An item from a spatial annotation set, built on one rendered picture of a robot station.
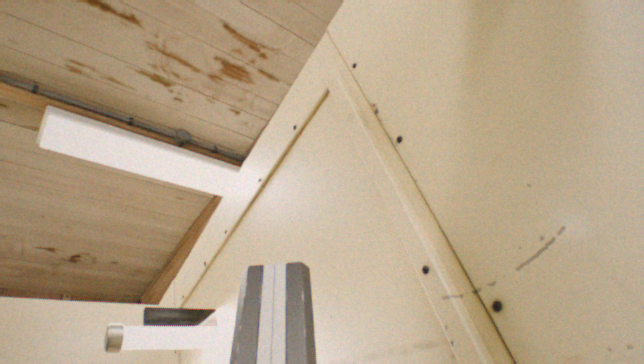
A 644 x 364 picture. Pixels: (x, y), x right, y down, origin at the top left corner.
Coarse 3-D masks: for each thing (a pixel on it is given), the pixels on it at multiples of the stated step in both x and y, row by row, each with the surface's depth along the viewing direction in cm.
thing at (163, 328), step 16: (144, 320) 80; (160, 320) 82; (176, 320) 84; (192, 320) 86; (208, 320) 88; (112, 336) 73; (128, 336) 75; (144, 336) 77; (160, 336) 78; (176, 336) 80; (192, 336) 82; (208, 336) 84; (112, 352) 73
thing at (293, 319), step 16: (288, 272) 9; (304, 272) 10; (288, 288) 9; (304, 288) 9; (288, 304) 9; (304, 304) 9; (288, 320) 8; (304, 320) 8; (272, 336) 8; (288, 336) 8; (304, 336) 8; (272, 352) 7; (288, 352) 7; (304, 352) 7
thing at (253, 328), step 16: (256, 272) 10; (272, 272) 10; (240, 288) 9; (256, 288) 9; (272, 288) 9; (240, 304) 9; (256, 304) 9; (272, 304) 9; (240, 320) 8; (256, 320) 8; (272, 320) 8; (240, 336) 8; (256, 336) 8; (240, 352) 7; (256, 352) 8
